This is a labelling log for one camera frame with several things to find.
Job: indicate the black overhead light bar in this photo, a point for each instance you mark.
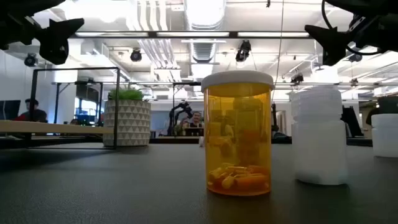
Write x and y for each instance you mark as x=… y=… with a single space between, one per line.
x=152 y=34

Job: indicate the black ceiling spotlight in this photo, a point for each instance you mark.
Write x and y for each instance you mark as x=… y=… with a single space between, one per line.
x=243 y=51
x=136 y=55
x=355 y=57
x=297 y=78
x=30 y=59

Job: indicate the white patterned planter with succulent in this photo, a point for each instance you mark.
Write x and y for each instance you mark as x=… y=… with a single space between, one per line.
x=127 y=124

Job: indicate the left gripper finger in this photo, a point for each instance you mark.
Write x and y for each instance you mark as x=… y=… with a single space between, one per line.
x=54 y=49
x=62 y=28

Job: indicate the silver ventilation duct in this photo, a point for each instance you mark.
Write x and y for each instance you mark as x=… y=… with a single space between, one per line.
x=203 y=18

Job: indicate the dark computer monitor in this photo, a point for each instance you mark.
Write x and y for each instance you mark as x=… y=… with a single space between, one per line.
x=9 y=109
x=388 y=105

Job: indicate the small white medicine bottle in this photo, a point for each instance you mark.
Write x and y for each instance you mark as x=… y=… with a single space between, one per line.
x=320 y=149

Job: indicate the black background robot arm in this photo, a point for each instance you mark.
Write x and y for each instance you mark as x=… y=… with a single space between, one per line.
x=180 y=112

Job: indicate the large amber pill bottle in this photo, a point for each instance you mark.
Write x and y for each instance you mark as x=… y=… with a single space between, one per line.
x=237 y=130

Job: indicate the black metal rack frame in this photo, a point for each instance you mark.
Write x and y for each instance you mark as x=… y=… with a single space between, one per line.
x=77 y=83

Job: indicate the large white medicine bottle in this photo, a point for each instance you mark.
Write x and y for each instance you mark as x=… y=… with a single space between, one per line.
x=387 y=137

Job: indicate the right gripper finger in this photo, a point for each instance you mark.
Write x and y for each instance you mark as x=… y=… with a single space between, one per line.
x=331 y=54
x=326 y=34

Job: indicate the black table mat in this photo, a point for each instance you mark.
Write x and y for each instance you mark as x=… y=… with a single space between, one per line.
x=124 y=186

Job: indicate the wooden cutting board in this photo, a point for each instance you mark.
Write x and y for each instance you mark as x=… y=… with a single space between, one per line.
x=62 y=127

